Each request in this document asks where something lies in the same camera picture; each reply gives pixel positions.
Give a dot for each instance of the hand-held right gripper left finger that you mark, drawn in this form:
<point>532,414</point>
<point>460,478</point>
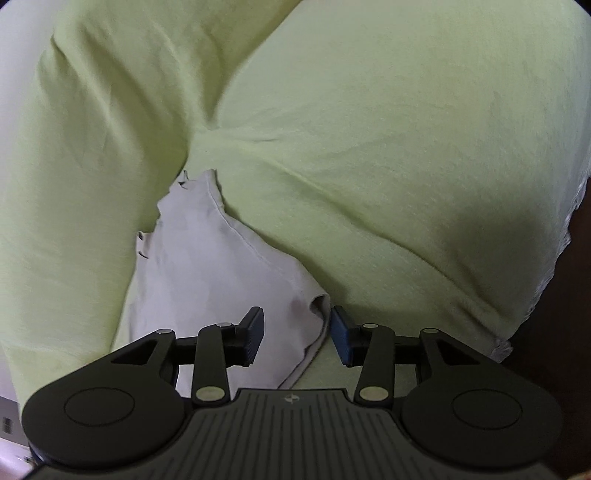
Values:
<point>256,333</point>

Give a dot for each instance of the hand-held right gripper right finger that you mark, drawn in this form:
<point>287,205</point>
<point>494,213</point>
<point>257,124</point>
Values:
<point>340,336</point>

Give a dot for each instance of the grey cloth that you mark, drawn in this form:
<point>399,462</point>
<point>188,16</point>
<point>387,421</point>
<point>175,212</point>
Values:
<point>207,258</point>

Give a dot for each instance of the green covered sofa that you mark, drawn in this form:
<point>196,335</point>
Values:
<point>369,161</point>

